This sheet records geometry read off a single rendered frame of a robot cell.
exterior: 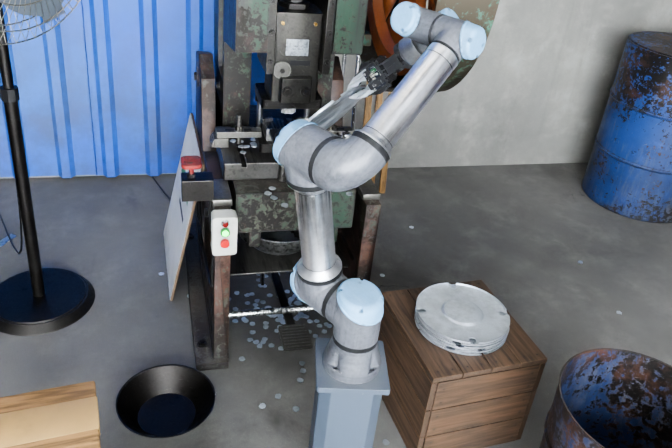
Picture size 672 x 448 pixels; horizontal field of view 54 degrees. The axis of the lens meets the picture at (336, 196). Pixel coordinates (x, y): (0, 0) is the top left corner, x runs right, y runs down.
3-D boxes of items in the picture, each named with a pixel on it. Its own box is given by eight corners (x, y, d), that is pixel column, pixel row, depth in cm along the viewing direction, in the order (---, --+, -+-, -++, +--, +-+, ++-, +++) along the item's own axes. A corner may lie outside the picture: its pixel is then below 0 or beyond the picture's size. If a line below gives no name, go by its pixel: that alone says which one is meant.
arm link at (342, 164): (340, 191, 130) (483, 11, 138) (303, 170, 136) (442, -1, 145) (361, 218, 139) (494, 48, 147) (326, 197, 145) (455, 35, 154)
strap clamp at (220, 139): (261, 146, 221) (263, 118, 216) (211, 147, 217) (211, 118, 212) (259, 139, 226) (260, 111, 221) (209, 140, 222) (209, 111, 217)
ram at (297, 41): (319, 106, 209) (327, 12, 194) (272, 106, 205) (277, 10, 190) (307, 87, 223) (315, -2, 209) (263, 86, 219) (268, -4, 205)
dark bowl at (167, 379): (219, 446, 199) (220, 430, 195) (115, 460, 191) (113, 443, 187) (210, 375, 224) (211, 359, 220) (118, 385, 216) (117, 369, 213)
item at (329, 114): (295, 128, 168) (293, 125, 168) (278, 162, 195) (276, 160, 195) (379, 72, 178) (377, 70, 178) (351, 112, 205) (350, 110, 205)
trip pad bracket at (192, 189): (214, 232, 206) (214, 177, 197) (182, 234, 204) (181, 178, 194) (212, 222, 211) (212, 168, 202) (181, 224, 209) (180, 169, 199)
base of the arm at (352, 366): (383, 385, 165) (388, 355, 161) (323, 383, 164) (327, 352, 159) (377, 344, 179) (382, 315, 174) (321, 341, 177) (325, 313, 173)
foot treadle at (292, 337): (312, 358, 220) (313, 346, 217) (283, 361, 217) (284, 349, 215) (281, 258, 269) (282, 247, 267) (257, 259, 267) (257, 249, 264)
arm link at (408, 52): (416, 29, 166) (434, 56, 167) (402, 39, 169) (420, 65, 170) (406, 35, 160) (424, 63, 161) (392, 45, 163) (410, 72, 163)
